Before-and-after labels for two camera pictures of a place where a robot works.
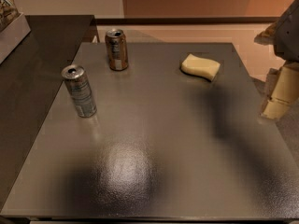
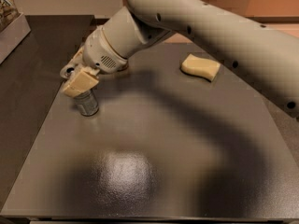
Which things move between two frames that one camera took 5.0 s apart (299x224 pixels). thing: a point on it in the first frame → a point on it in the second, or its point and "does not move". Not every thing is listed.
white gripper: [288, 36] → [99, 52]
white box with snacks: [14, 27] does not move
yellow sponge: [201, 67] does not move
